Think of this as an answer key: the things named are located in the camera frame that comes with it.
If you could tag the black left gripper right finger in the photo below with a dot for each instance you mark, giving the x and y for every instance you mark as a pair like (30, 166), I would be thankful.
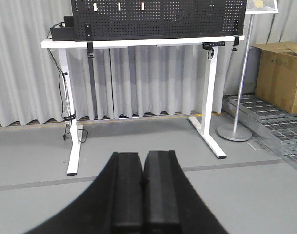
(171, 204)

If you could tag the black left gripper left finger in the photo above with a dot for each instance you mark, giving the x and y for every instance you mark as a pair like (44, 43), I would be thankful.
(111, 204)

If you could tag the white height-adjustable desk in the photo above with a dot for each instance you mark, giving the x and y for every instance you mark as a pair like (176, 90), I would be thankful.
(202, 126)

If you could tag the silver sign stand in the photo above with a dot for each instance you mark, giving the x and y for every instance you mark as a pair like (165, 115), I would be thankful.
(234, 132)

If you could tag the grey curtain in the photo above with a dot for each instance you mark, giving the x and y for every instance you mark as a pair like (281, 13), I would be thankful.
(133, 80)

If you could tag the metal floor grating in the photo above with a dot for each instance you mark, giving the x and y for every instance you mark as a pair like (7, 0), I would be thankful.
(272, 126)

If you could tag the brown cardboard box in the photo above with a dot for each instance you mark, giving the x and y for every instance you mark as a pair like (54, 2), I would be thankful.
(277, 75)

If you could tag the desk height control panel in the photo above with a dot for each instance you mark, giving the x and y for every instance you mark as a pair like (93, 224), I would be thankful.
(209, 46)

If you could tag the black box on desk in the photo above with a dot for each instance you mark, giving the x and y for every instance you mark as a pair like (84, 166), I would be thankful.
(63, 31)

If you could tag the right black pegboard clamp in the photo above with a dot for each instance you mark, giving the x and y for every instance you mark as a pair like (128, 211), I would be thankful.
(235, 34)

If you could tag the black pegboard clamp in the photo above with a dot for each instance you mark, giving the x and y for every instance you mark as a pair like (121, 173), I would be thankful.
(235, 34)
(90, 51)

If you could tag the left black pegboard clamp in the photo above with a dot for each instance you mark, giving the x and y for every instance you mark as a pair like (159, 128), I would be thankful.
(90, 51)

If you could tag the black perforated pegboard panel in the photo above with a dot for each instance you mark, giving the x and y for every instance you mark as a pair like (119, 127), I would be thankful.
(161, 19)

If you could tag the red toggle switch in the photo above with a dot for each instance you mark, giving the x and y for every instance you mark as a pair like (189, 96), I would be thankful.
(119, 6)

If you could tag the green toggle switch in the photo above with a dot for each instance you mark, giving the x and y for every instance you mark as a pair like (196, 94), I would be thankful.
(95, 7)

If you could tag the yellow toggle switch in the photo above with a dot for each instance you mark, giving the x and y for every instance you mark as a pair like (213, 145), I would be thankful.
(142, 6)

